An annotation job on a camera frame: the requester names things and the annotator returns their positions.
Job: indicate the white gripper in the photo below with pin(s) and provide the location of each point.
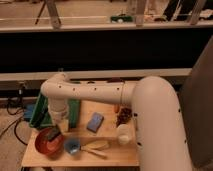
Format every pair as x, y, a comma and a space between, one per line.
60, 121

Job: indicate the dark eraser block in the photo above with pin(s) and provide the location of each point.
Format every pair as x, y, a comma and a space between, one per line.
52, 135

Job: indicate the red bowl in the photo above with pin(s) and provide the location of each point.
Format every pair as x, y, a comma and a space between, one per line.
48, 147

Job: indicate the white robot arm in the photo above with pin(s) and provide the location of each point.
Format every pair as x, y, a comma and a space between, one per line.
154, 102

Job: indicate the blue small bowl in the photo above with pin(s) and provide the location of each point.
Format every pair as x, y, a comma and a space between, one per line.
72, 145

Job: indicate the green plastic tray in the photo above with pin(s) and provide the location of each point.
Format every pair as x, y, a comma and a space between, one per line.
41, 119

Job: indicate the blue sponge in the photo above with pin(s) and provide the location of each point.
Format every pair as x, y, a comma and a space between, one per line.
95, 122

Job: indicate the wooden spoon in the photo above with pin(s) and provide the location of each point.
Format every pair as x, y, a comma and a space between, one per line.
99, 144

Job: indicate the orange carrot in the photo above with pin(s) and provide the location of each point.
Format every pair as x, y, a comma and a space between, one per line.
116, 108

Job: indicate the dark pinecone bunch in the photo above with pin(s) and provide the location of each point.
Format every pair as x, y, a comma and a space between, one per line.
124, 116

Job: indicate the white cup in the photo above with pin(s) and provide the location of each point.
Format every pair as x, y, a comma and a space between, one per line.
123, 134

